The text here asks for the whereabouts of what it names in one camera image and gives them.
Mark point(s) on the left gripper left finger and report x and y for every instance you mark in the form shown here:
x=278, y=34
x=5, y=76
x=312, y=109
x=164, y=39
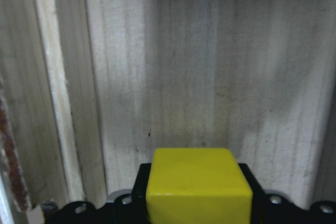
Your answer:
x=127, y=207

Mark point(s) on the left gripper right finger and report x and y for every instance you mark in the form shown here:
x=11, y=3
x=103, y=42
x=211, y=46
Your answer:
x=274, y=207

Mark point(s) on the yellow block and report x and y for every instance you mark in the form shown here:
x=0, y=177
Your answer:
x=197, y=185

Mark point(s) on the light wooden drawer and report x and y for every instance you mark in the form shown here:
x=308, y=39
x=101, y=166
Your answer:
x=90, y=88

